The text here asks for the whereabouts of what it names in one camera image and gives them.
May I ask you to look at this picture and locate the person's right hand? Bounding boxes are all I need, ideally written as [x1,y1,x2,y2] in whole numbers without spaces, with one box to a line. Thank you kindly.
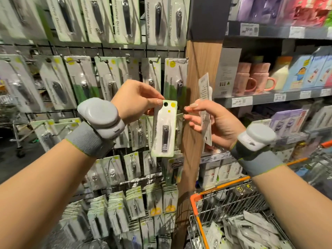
[183,98,246,150]

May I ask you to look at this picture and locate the person's left hand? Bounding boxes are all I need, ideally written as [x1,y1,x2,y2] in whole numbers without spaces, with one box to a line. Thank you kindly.
[111,79,165,126]

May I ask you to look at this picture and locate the white carded nail clipper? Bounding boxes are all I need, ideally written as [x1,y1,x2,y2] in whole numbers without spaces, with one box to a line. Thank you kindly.
[151,100,178,158]
[198,72,214,147]

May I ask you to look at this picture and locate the rows of hung nail clipper packs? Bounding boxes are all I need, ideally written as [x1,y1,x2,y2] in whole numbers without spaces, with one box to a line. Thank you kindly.
[0,0,190,249]

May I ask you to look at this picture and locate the orange wire shopping cart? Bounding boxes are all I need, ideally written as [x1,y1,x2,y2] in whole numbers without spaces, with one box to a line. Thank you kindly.
[189,140,332,249]

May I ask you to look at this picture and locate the pile of packets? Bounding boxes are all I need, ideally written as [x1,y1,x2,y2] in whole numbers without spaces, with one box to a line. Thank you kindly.
[205,210,294,249]

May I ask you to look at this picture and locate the person's right forearm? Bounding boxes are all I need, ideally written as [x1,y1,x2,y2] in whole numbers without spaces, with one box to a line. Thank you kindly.
[265,163,332,249]

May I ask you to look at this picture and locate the person's left forearm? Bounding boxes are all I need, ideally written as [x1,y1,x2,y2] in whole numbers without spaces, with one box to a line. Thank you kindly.
[0,140,96,249]

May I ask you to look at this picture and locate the large white product box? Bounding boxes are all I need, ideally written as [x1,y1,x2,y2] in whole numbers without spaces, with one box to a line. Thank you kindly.
[214,47,242,99]

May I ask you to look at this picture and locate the grey kitchenware shelf unit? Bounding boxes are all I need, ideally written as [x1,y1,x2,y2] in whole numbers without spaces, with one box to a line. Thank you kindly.
[200,0,332,192]

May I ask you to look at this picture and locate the lavender product box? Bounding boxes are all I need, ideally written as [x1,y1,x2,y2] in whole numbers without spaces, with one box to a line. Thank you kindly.
[270,109,308,139]

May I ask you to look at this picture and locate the empty silver shopping cart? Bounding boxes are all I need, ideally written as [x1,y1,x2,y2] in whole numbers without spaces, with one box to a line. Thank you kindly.
[0,91,28,159]

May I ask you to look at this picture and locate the cream white jug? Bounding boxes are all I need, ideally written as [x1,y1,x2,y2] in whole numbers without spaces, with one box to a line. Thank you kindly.
[270,55,293,92]

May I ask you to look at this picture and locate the blue cartoon box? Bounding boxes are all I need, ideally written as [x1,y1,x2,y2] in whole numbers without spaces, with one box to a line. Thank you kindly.
[284,53,313,91]

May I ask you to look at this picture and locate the purple boxed appliance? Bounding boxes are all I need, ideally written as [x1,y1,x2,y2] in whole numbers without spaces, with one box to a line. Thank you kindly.
[236,0,283,24]

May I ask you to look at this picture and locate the row of pink red packs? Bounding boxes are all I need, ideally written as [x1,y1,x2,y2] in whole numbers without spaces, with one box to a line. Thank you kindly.
[280,0,332,27]

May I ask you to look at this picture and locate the wooden post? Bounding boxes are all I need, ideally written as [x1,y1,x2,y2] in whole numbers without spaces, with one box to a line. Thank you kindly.
[172,40,224,249]

